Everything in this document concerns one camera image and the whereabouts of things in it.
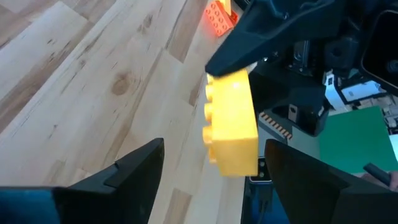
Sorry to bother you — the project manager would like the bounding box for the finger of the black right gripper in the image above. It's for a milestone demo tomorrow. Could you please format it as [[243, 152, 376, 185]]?
[[204, 0, 312, 78], [248, 70, 331, 137]]

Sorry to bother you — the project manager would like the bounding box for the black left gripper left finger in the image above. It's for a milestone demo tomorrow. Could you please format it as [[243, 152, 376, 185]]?
[[52, 138, 165, 224]]

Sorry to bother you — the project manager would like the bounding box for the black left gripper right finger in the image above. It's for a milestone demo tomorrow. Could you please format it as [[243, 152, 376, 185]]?
[[264, 138, 374, 224]]

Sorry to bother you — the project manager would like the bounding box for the yellow toy brick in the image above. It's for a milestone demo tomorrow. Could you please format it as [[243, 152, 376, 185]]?
[[219, 0, 233, 16]]

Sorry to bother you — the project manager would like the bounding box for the orange toy brick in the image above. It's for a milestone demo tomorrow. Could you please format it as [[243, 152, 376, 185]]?
[[204, 0, 234, 37]]

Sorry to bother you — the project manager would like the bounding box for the yellow-orange toy brick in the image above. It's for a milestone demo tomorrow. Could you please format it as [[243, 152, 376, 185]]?
[[201, 68, 259, 177]]

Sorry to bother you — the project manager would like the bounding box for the white labelled box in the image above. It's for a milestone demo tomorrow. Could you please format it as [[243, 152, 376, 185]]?
[[323, 70, 387, 110]]

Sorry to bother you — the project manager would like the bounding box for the green mat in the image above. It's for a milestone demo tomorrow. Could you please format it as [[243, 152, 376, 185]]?
[[318, 105, 391, 175]]

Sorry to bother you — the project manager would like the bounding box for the black handheld device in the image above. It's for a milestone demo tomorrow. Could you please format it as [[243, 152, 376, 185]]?
[[363, 162, 392, 187]]

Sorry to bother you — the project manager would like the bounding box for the person's hand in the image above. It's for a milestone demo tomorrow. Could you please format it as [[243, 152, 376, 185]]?
[[362, 172, 398, 192]]

